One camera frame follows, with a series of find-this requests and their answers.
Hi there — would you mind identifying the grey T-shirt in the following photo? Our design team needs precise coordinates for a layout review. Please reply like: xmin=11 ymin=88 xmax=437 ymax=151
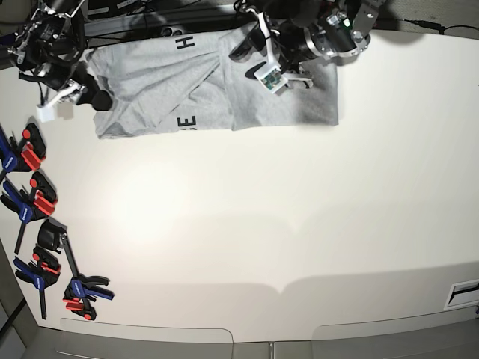
xmin=87 ymin=26 xmax=339 ymax=139

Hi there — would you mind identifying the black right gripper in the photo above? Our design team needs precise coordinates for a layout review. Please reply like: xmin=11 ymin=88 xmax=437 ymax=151
xmin=19 ymin=63 xmax=112 ymax=111

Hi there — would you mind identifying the blue red bar clamp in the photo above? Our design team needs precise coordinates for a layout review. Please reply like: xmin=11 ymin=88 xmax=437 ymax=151
xmin=37 ymin=220 xmax=115 ymax=321
xmin=1 ymin=171 xmax=58 ymax=254
xmin=1 ymin=123 xmax=46 ymax=182
xmin=13 ymin=245 xmax=61 ymax=320

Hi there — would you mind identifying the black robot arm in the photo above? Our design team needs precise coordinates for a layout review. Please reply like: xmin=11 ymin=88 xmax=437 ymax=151
xmin=8 ymin=1 xmax=112 ymax=121
xmin=229 ymin=0 xmax=384 ymax=93

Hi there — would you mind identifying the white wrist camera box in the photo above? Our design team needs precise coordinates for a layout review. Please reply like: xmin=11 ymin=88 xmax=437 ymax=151
xmin=36 ymin=105 xmax=57 ymax=123
xmin=254 ymin=63 xmax=288 ymax=94

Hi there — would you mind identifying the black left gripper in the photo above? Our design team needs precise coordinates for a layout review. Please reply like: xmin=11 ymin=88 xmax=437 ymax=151
xmin=228 ymin=10 xmax=314 ymax=90

